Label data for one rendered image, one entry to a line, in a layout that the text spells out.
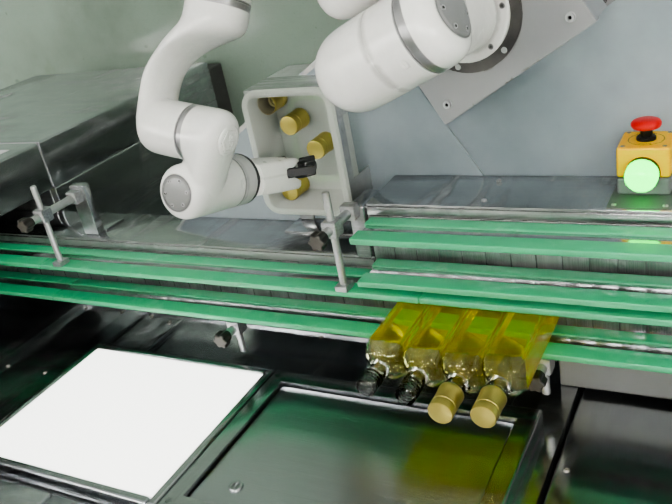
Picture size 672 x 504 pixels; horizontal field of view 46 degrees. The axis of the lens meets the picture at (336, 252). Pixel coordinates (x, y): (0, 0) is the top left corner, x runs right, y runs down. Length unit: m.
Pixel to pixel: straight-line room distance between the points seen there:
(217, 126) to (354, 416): 0.51
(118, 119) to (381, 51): 1.31
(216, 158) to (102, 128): 1.00
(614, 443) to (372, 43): 0.69
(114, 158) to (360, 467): 1.14
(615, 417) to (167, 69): 0.81
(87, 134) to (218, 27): 0.98
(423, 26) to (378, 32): 0.05
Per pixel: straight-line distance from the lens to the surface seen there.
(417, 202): 1.23
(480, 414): 1.00
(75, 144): 1.94
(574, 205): 1.16
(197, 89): 2.28
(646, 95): 1.20
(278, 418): 1.29
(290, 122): 1.34
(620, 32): 1.19
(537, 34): 1.08
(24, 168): 1.85
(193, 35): 1.05
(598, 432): 1.23
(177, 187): 1.05
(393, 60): 0.80
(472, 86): 1.12
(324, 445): 1.21
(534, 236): 1.12
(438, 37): 0.79
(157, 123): 1.05
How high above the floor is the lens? 1.89
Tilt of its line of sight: 50 degrees down
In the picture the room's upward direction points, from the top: 136 degrees counter-clockwise
